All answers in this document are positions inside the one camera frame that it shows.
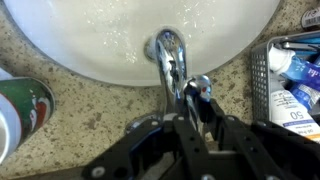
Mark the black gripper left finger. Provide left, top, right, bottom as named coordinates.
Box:
left=81, top=114, right=216, bottom=180

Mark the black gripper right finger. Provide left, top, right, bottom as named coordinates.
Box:
left=200, top=97, right=320, bottom=180

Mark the chrome tap handle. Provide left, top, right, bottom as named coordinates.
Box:
left=182, top=74, right=213, bottom=136

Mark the white sunscreen tube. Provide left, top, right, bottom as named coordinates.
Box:
left=269, top=78, right=320, bottom=144

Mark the grey mesh toiletry basket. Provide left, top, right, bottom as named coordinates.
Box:
left=250, top=30, right=320, bottom=128

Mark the chrome faucet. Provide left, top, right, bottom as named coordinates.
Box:
left=124, top=27, right=188, bottom=135

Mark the blue toothpaste tube white cap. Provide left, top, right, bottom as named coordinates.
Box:
left=268, top=44, right=320, bottom=92

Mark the white sink basin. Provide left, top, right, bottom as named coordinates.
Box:
left=2, top=0, right=282, bottom=88

